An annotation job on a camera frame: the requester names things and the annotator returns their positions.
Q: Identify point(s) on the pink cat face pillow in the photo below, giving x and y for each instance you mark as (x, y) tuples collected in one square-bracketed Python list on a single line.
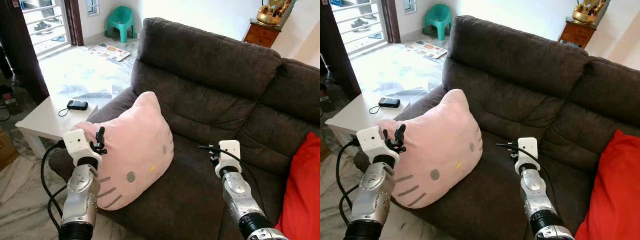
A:
[(440, 145), (135, 145)]

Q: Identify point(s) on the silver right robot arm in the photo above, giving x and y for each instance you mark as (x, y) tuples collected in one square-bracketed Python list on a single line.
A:
[(535, 192), (237, 190)]

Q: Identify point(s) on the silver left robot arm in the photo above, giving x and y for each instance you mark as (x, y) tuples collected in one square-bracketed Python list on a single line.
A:
[(80, 195), (372, 195)]

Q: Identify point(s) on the dark brown fabric sofa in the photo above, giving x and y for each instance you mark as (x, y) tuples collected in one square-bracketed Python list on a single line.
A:
[(525, 100), (215, 100)]

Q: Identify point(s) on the printed floor mat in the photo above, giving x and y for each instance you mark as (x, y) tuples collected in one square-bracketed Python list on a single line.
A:
[(425, 49), (109, 51)]

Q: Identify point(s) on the red pillow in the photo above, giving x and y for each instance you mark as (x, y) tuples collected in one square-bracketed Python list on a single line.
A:
[(302, 195), (610, 195)]

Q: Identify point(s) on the white side table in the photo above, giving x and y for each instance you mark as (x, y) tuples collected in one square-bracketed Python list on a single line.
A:
[(47, 119), (356, 116)]

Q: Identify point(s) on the brown cardboard box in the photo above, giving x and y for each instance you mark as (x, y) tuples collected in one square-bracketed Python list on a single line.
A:
[(324, 147), (7, 150)]

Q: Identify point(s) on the dark wooden door leaf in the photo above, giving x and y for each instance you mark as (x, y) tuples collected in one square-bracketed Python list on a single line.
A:
[(22, 55), (337, 55)]

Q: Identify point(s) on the white door grille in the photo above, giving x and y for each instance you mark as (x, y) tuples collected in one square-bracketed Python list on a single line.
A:
[(360, 35), (47, 37)]

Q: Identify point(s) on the grey sneaker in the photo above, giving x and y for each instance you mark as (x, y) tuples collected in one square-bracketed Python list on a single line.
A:
[(43, 26), (359, 24)]

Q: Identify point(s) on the teal plastic chair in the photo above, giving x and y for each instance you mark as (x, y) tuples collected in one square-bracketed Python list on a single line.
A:
[(437, 15), (120, 17)]

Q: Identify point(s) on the small louvre window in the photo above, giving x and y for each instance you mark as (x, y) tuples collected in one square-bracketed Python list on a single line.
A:
[(92, 6), (410, 5)]

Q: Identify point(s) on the brown wooden cabinet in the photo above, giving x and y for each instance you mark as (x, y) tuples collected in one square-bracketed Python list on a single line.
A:
[(261, 35), (576, 34)]

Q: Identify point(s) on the golden statue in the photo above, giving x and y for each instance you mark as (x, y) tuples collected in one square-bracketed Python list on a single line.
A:
[(585, 15), (270, 17)]

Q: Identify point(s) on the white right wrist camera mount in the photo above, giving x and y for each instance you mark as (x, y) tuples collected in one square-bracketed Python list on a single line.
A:
[(527, 150), (230, 152)]

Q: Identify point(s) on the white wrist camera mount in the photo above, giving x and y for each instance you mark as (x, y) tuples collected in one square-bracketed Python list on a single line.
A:
[(230, 152), (372, 140), (77, 142), (527, 150)]

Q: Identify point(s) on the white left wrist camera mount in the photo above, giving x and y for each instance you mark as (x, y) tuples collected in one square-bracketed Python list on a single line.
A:
[(372, 140), (77, 142)]

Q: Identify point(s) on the brown wooden door frame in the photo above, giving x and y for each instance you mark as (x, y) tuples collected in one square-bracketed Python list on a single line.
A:
[(391, 21), (75, 22)]

